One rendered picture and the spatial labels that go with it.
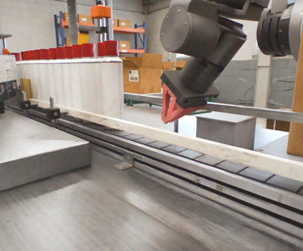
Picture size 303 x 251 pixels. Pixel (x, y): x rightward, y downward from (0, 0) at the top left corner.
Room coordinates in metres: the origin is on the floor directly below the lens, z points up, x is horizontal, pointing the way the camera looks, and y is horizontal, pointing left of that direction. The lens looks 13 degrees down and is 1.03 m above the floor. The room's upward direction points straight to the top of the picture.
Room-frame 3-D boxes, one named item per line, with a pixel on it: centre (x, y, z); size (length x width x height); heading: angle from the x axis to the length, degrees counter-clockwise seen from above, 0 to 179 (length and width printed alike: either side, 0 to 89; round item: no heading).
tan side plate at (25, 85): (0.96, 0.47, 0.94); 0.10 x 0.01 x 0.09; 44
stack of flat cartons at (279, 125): (4.11, -2.29, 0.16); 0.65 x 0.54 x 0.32; 40
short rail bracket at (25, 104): (0.84, 0.41, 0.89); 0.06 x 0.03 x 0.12; 134
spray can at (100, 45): (0.66, 0.12, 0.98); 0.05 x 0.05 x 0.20
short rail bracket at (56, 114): (0.67, 0.27, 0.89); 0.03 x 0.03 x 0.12; 44
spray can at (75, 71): (0.72, 0.20, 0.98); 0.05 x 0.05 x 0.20
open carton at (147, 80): (2.64, 0.11, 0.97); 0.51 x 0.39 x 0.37; 131
